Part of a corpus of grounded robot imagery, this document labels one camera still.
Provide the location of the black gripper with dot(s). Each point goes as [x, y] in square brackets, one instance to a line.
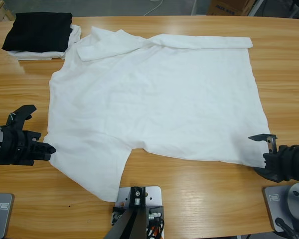
[15, 147]
[281, 159]

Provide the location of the white t-shirt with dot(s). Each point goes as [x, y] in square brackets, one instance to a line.
[152, 99]

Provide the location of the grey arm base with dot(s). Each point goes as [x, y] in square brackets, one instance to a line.
[274, 206]
[2, 216]

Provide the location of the folded white garment stack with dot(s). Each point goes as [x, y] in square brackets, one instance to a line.
[35, 56]

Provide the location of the black clamp block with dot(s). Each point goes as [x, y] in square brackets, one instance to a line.
[118, 215]
[155, 214]

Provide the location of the white mounting block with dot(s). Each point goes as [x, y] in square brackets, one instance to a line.
[154, 196]

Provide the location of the folded black garment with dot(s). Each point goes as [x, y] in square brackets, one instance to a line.
[37, 32]

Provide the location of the wooden pallet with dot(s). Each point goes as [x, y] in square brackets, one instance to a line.
[0, 10]

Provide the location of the white metal leg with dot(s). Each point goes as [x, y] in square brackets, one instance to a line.
[255, 7]

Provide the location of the cardboard box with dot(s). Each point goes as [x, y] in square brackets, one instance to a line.
[229, 7]

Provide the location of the grey metal leg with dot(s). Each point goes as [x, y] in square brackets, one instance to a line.
[194, 7]

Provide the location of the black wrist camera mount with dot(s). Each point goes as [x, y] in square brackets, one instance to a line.
[21, 115]

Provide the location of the dark camera post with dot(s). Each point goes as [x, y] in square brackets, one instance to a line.
[137, 224]

